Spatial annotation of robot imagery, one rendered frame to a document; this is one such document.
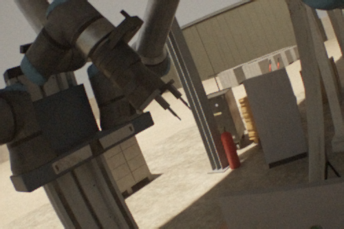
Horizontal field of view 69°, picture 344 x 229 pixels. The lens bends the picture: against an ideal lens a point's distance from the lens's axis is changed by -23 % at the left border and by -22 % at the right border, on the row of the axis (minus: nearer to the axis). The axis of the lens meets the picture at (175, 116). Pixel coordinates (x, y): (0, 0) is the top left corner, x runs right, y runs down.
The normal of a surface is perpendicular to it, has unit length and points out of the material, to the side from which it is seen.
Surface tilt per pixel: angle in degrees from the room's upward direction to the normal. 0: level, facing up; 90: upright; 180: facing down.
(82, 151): 90
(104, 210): 90
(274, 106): 90
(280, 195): 90
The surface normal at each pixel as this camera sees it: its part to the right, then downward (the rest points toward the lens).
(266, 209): -0.61, 0.32
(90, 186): 0.76, -0.21
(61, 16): -0.19, 0.18
